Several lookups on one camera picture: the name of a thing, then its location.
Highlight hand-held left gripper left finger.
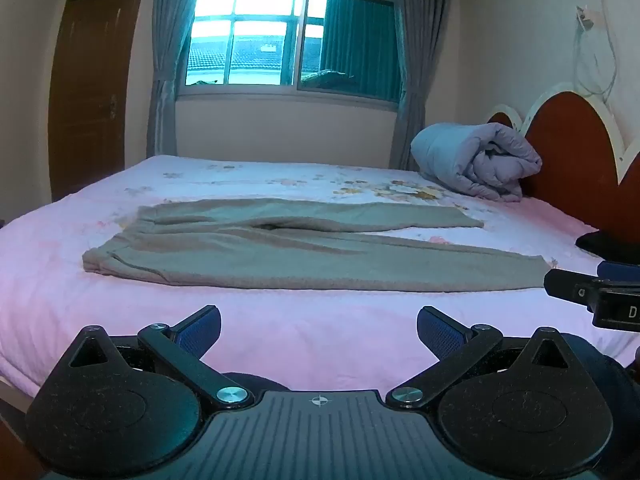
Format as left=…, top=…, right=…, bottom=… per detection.
left=66, top=304, right=255, bottom=408

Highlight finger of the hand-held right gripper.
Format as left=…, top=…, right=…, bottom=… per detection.
left=544, top=260, right=640, bottom=307

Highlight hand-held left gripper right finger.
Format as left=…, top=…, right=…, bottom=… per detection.
left=385, top=305, right=576, bottom=408

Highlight grey-beige pants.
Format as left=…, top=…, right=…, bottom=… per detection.
left=81, top=198, right=548, bottom=293

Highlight dark cloth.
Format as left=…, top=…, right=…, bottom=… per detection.
left=575, top=230, right=640, bottom=264

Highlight bed with pink floral sheet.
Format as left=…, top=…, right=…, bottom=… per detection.
left=0, top=154, right=640, bottom=401

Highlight red and white headboard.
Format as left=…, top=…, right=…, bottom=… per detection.
left=487, top=82, right=640, bottom=246

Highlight rolled light blue quilt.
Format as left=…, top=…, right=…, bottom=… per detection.
left=410, top=121, right=543, bottom=204

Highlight brown wooden door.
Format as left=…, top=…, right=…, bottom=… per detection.
left=47, top=0, right=151, bottom=203

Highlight grey curtain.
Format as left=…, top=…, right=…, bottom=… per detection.
left=147, top=0, right=211, bottom=158
left=390, top=0, right=458, bottom=171

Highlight window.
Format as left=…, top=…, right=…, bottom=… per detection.
left=185, top=0, right=403, bottom=103

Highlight hanging white cable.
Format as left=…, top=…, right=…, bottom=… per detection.
left=572, top=0, right=618, bottom=98

